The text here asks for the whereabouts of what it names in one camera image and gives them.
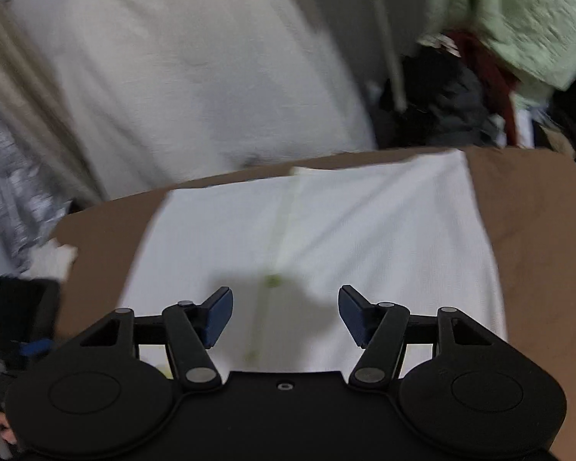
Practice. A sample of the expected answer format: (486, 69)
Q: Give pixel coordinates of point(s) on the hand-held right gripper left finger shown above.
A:
(218, 317)

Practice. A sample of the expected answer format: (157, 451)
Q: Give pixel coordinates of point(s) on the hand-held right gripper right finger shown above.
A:
(353, 314)

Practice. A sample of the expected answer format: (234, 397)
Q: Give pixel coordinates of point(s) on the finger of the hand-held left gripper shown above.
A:
(36, 348)

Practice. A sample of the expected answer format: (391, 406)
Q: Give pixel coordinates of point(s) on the white waffle garment green trim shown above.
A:
(365, 230)

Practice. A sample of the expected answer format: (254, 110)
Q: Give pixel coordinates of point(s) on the white folded cloth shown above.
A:
(53, 259)

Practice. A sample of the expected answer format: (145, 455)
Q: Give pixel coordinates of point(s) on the silver foil sheet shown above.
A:
(14, 201)

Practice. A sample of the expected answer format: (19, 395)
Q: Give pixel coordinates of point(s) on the dark clothing pile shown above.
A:
(437, 105)

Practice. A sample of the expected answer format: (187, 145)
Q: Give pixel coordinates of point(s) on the beige curtain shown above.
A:
(24, 105)

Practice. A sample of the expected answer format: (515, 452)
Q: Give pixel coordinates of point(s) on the white draped blanket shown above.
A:
(197, 57)

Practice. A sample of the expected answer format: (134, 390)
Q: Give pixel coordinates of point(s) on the white rack pole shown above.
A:
(389, 48)

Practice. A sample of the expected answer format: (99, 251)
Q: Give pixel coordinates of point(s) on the red garment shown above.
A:
(489, 67)

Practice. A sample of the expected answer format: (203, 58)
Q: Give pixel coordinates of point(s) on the black jacket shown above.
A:
(564, 125)

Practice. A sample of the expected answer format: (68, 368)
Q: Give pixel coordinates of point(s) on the light green quilted jacket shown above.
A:
(518, 14)

